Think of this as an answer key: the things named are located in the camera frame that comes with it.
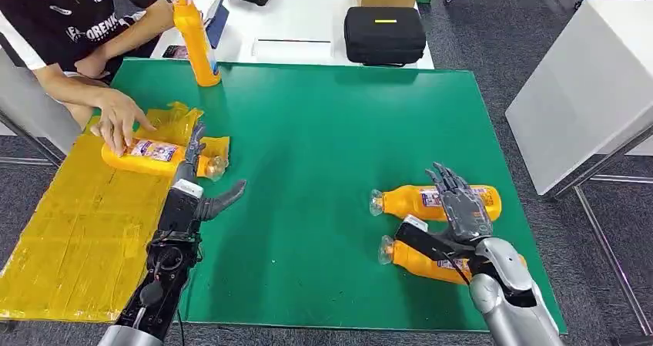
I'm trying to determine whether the green table mat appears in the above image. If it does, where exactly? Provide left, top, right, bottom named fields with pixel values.
left=94, top=57, right=568, bottom=334

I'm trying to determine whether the person's right hand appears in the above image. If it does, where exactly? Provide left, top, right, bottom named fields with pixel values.
left=90, top=87, right=158, bottom=156

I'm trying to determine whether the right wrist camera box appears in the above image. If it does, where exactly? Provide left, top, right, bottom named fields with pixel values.
left=393, top=214, right=478, bottom=264

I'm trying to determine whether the yellow taped sheet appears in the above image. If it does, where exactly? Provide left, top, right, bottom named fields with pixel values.
left=0, top=101, right=232, bottom=324

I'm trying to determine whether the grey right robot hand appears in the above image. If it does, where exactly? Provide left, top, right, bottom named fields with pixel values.
left=426, top=162, right=495, bottom=245

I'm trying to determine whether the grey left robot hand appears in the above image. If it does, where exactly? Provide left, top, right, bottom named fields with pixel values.
left=176, top=121, right=248, bottom=223

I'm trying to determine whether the person's left hand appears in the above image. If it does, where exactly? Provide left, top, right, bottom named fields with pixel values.
left=73, top=52, right=112, bottom=79

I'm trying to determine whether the black zip case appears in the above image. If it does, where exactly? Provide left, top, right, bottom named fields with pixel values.
left=343, top=6, right=427, bottom=68

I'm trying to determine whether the white side table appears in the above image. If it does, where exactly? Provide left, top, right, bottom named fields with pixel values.
left=506, top=0, right=653, bottom=337
left=0, top=42, right=88, bottom=167

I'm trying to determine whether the orange drink bottle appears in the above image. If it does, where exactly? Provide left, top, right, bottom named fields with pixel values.
left=167, top=0, right=223, bottom=88
left=100, top=138, right=229, bottom=183
left=377, top=234, right=527, bottom=287
left=369, top=184, right=503, bottom=223

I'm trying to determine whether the person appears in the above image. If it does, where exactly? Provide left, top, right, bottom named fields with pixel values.
left=0, top=0, right=177, bottom=156

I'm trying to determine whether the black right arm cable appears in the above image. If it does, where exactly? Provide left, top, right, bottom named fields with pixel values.
left=438, top=251, right=473, bottom=287

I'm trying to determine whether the dark smartphone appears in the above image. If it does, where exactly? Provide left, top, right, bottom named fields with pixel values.
left=162, top=43, right=191, bottom=60

